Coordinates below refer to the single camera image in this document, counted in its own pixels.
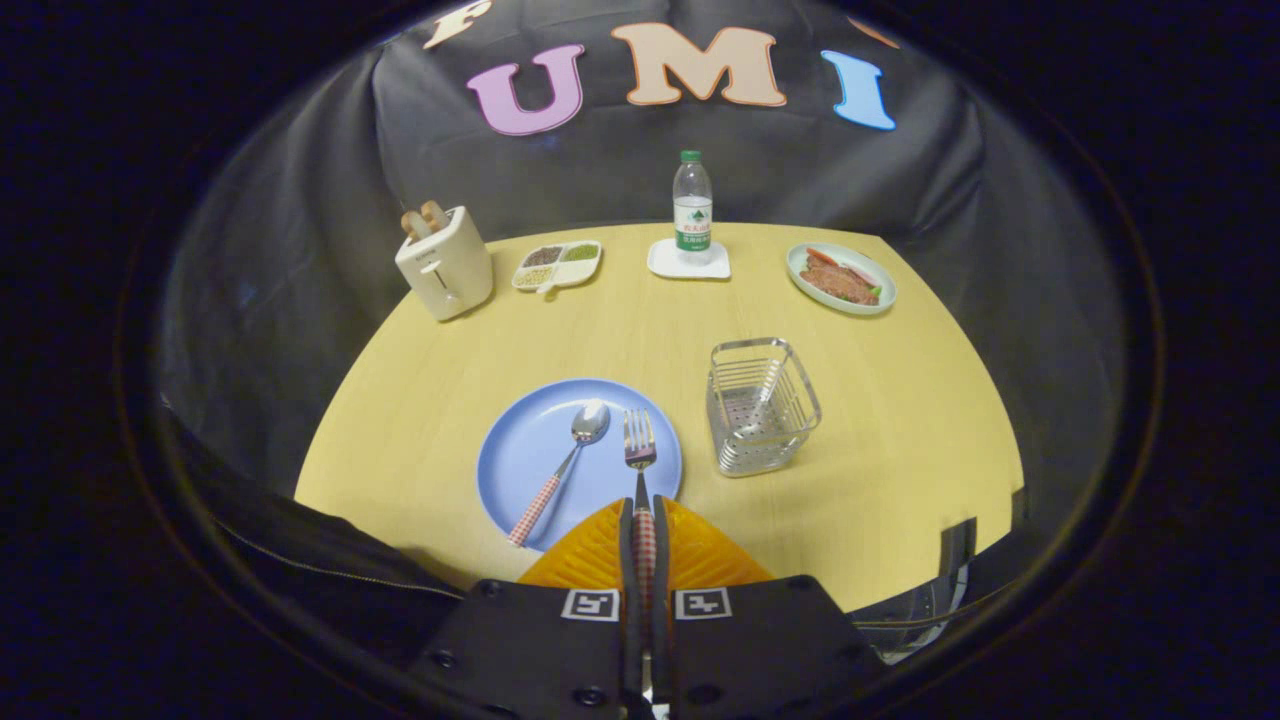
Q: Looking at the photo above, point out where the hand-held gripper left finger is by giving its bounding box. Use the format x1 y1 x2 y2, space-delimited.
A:
405 497 641 720

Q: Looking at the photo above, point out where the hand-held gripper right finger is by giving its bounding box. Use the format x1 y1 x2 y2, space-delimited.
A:
650 495 886 720

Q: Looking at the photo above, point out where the fork with checkered handle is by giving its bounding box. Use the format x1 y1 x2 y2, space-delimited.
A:
624 409 658 601

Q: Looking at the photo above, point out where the spoon with checkered handle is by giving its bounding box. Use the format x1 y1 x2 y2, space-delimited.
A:
507 400 611 548

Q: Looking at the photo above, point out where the blue plate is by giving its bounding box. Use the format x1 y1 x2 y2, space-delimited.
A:
476 378 684 553

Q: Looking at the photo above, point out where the black table clamp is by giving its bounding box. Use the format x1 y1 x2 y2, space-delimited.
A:
940 517 978 578

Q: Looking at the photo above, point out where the green plate with food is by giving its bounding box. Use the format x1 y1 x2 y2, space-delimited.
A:
786 242 898 317

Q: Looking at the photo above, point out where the white divided snack dish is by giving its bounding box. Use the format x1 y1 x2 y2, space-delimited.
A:
512 240 604 296

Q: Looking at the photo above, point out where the cream toaster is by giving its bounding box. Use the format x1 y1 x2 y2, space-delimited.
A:
394 206 495 322

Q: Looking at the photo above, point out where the white square coaster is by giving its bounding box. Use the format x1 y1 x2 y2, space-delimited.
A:
646 238 732 281

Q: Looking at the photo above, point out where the clear water bottle green cap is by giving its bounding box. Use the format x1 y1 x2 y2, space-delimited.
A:
673 150 714 263

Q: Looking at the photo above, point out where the metal wire basket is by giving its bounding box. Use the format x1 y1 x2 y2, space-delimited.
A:
706 337 823 478

